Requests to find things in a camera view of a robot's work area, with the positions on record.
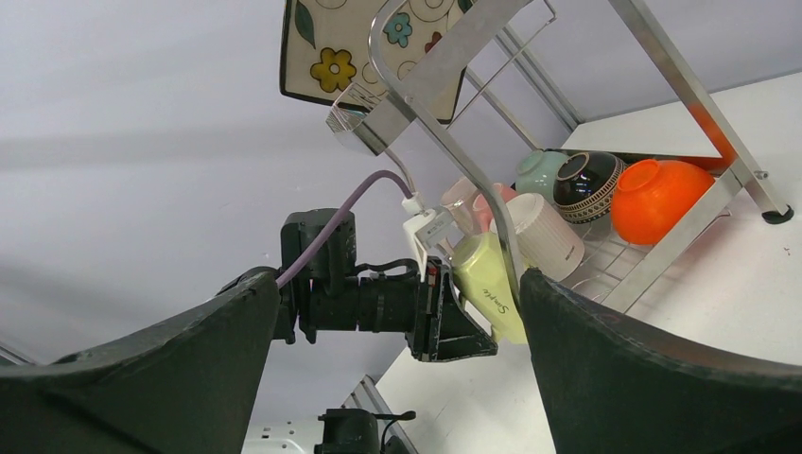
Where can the square flower pattern plate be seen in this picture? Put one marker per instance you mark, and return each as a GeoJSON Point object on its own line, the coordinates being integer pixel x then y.
{"type": "Point", "coordinates": [325, 44]}

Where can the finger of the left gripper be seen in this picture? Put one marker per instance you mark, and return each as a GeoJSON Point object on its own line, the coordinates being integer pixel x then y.
{"type": "Point", "coordinates": [462, 337]}

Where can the brown patterned small bowl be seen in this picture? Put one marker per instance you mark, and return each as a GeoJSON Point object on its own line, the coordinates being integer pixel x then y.
{"type": "Point", "coordinates": [585, 184]}

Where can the pink iridescent mug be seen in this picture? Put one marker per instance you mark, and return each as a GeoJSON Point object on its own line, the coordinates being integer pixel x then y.
{"type": "Point", "coordinates": [458, 200]}

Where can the orange plastic bowl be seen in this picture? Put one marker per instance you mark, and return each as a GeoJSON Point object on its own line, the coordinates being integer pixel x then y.
{"type": "Point", "coordinates": [651, 196]}

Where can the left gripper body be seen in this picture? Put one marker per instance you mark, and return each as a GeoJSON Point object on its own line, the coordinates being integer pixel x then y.
{"type": "Point", "coordinates": [425, 335]}

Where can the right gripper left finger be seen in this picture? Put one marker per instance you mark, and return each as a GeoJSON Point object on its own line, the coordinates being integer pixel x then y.
{"type": "Point", "coordinates": [186, 384]}

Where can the yellow mug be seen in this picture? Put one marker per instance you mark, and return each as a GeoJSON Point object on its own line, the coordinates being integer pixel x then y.
{"type": "Point", "coordinates": [481, 277]}

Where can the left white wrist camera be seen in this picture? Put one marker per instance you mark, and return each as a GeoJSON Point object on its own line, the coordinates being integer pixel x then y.
{"type": "Point", "coordinates": [427, 229]}

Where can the mint green bowl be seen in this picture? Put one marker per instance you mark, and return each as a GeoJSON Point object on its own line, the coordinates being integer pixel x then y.
{"type": "Point", "coordinates": [537, 173]}

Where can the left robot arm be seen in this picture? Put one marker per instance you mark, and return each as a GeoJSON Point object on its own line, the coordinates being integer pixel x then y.
{"type": "Point", "coordinates": [323, 288]}

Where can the white mug dark rim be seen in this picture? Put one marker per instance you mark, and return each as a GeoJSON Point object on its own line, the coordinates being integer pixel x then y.
{"type": "Point", "coordinates": [545, 240]}

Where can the pink cup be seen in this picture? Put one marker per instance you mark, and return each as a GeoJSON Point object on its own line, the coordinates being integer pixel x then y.
{"type": "Point", "coordinates": [480, 208]}

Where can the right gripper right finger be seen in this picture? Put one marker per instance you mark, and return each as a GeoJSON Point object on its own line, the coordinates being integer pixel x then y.
{"type": "Point", "coordinates": [611, 383]}

